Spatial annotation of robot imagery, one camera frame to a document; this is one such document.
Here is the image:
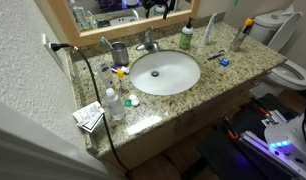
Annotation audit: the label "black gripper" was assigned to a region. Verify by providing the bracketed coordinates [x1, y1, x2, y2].
[142, 0, 177, 20]

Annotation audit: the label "chrome sink faucet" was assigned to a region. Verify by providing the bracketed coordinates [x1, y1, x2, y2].
[135, 25, 162, 54]

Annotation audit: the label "green soap pump bottle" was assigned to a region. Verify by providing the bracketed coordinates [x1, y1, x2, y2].
[178, 16, 195, 51]

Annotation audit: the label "white standing tube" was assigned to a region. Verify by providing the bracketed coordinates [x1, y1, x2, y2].
[200, 12, 219, 46]

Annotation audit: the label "grey metal cup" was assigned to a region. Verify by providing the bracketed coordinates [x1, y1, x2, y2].
[110, 41, 130, 67]

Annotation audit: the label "blue white toothbrush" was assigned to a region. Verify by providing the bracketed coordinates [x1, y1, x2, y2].
[99, 36, 115, 51]

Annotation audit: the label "white oval sink basin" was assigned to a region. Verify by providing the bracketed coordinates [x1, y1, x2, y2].
[128, 49, 202, 97]

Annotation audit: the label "purple white toothpaste tube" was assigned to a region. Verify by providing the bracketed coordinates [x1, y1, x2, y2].
[110, 64, 131, 75]

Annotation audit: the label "dark blue razor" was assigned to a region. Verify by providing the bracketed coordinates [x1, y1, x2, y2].
[206, 49, 226, 62]

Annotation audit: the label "small bottle yellow cap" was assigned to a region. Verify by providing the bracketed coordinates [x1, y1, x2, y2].
[116, 68, 130, 94]

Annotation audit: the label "blue floss box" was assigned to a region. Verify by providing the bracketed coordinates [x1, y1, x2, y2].
[218, 57, 231, 68]

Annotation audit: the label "white lotion tube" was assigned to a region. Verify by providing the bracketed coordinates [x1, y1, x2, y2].
[95, 61, 117, 91]

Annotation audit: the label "spray bottle yellow cap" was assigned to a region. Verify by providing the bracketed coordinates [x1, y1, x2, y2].
[228, 17, 255, 54]

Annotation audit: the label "green white lens case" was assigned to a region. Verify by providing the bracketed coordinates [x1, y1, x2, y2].
[123, 93, 141, 108]

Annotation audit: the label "clear plastic bottle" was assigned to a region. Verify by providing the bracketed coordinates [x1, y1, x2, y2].
[104, 87, 127, 122]

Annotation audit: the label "wooden vanity cabinet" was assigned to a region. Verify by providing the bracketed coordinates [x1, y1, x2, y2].
[89, 70, 275, 178]

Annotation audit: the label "white paper packets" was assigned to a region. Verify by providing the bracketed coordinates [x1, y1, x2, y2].
[71, 100, 106, 134]

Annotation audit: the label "black orange clamp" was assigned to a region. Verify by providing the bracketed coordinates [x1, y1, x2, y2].
[222, 115, 241, 142]
[255, 106, 271, 118]

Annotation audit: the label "white toilet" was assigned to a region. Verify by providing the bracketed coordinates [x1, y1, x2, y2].
[248, 4, 306, 100]

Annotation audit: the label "black robot cart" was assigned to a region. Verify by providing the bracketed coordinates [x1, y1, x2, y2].
[195, 92, 306, 180]

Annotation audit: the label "white door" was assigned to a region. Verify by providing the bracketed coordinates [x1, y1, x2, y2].
[0, 96, 119, 180]

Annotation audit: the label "wooden framed wall mirror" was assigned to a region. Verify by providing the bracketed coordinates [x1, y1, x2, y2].
[46, 0, 202, 48]

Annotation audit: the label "black plug power cable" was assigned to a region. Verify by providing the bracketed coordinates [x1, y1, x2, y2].
[49, 41, 133, 178]

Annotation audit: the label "white wall outlet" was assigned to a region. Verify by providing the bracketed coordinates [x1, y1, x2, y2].
[41, 32, 66, 73]

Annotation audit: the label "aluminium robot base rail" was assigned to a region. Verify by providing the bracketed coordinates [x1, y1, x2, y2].
[237, 109, 306, 180]

